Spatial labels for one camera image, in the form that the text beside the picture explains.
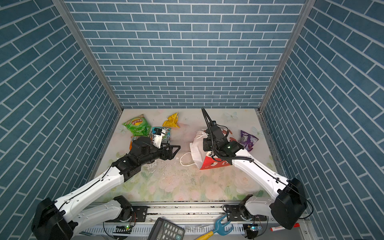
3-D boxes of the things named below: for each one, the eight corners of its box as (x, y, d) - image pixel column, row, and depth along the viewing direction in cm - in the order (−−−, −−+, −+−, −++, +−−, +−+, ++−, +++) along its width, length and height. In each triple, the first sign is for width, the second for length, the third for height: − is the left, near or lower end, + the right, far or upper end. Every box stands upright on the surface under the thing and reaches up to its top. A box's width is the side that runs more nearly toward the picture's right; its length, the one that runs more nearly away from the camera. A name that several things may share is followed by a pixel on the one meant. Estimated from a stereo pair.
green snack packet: (127, 128, 110) (123, 122, 105) (142, 118, 117) (140, 112, 111) (140, 141, 103) (136, 135, 98) (155, 130, 110) (153, 124, 104)
